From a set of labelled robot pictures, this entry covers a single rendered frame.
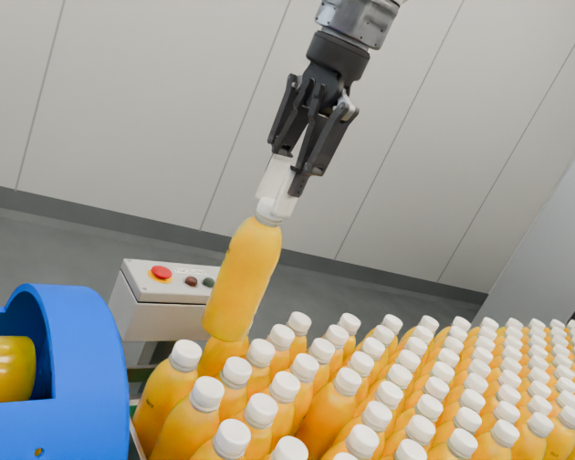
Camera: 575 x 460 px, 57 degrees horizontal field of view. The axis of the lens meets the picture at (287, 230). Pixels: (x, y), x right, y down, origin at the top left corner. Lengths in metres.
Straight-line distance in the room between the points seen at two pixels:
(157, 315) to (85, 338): 0.40
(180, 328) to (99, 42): 2.43
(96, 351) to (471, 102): 3.95
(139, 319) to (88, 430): 0.42
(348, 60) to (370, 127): 3.19
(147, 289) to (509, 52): 3.81
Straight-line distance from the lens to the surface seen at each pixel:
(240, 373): 0.74
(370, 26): 0.65
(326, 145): 0.65
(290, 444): 0.68
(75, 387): 0.49
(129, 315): 0.89
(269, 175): 0.72
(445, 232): 4.68
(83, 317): 0.53
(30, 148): 3.34
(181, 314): 0.92
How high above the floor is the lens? 1.53
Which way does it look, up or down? 19 degrees down
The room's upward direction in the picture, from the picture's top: 24 degrees clockwise
